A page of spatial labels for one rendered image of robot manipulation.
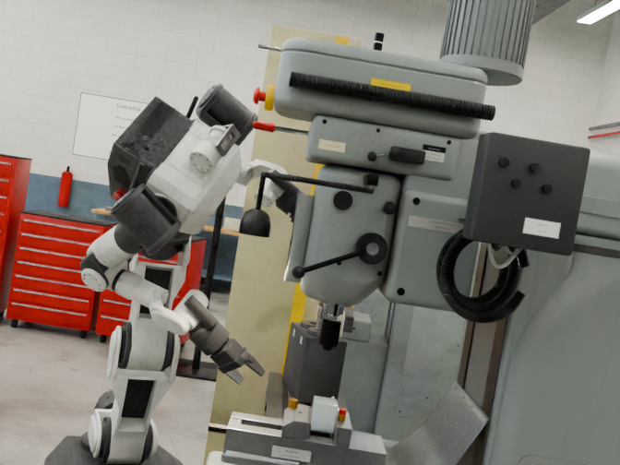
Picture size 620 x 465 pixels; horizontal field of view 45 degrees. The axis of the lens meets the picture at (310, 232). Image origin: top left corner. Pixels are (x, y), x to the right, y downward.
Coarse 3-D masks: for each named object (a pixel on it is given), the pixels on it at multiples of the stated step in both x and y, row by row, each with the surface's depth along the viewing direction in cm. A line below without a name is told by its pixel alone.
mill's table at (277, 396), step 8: (272, 376) 233; (280, 376) 234; (272, 384) 224; (280, 384) 226; (272, 392) 215; (280, 392) 216; (288, 392) 218; (272, 400) 207; (280, 400) 208; (288, 400) 211; (272, 408) 200; (280, 408) 201; (344, 408) 211; (272, 416) 193; (280, 416) 194
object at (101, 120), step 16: (80, 96) 1054; (96, 96) 1055; (80, 112) 1055; (96, 112) 1056; (112, 112) 1057; (128, 112) 1058; (80, 128) 1057; (96, 128) 1058; (112, 128) 1058; (80, 144) 1058; (96, 144) 1059; (112, 144) 1060
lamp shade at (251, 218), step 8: (248, 216) 171; (256, 216) 170; (264, 216) 171; (240, 224) 172; (248, 224) 170; (256, 224) 170; (264, 224) 170; (240, 232) 171; (248, 232) 170; (256, 232) 170; (264, 232) 171
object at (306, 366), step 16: (304, 320) 227; (304, 336) 211; (288, 352) 228; (304, 352) 209; (320, 352) 210; (336, 352) 211; (288, 368) 225; (304, 368) 209; (320, 368) 210; (336, 368) 211; (288, 384) 222; (304, 384) 209; (320, 384) 210; (336, 384) 212; (304, 400) 210
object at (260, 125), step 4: (256, 124) 183; (260, 124) 183; (264, 124) 183; (268, 124) 183; (272, 124) 183; (256, 128) 184; (260, 128) 184; (264, 128) 183; (268, 128) 183; (272, 128) 183; (276, 128) 184; (280, 128) 184; (284, 128) 184; (288, 128) 184; (272, 132) 184; (288, 132) 184; (292, 132) 184; (296, 132) 184; (300, 132) 184; (304, 132) 184; (308, 132) 184
